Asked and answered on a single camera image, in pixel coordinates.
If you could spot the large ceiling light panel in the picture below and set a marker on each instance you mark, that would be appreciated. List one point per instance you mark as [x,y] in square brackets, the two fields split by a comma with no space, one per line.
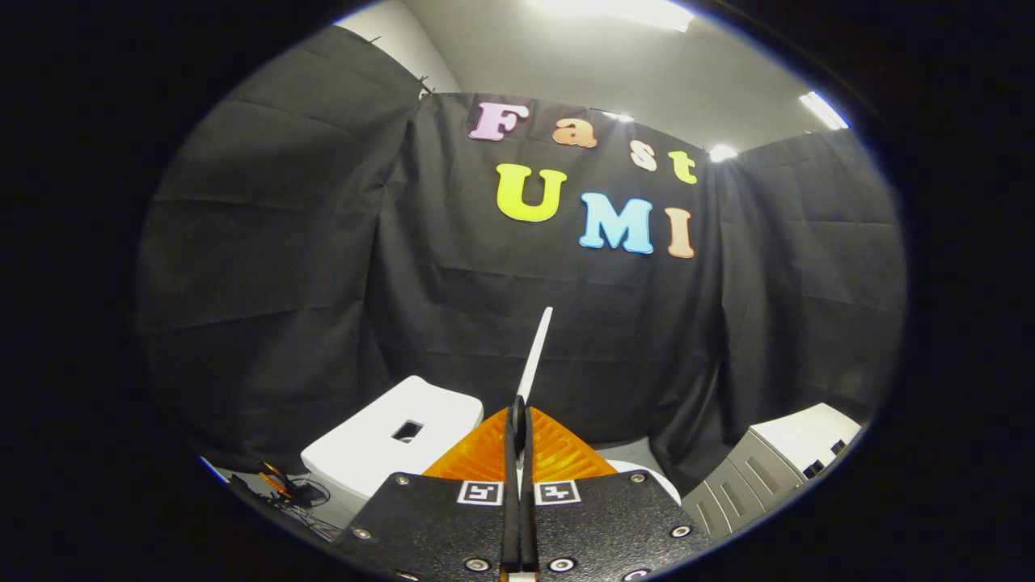
[623,10]

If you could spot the orange black tool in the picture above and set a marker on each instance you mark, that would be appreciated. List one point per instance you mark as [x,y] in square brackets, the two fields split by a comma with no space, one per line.
[283,483]

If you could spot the small ceiling light panel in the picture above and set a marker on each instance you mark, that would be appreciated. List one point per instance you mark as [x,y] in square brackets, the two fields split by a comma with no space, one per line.
[823,110]

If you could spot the white toilet lid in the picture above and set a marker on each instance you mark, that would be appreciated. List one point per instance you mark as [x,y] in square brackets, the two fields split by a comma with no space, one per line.
[538,356]

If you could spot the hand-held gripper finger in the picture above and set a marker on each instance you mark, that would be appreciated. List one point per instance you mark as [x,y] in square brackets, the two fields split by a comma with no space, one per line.
[512,517]
[530,517]

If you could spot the white drawer cabinet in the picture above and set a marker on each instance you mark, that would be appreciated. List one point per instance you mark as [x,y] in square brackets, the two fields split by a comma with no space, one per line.
[800,436]

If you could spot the black backdrop cloth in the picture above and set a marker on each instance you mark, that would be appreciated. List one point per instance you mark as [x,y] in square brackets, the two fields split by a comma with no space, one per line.
[485,307]

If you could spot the white ceramic toilet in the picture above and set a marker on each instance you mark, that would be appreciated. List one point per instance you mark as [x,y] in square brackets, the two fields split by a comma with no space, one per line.
[372,453]

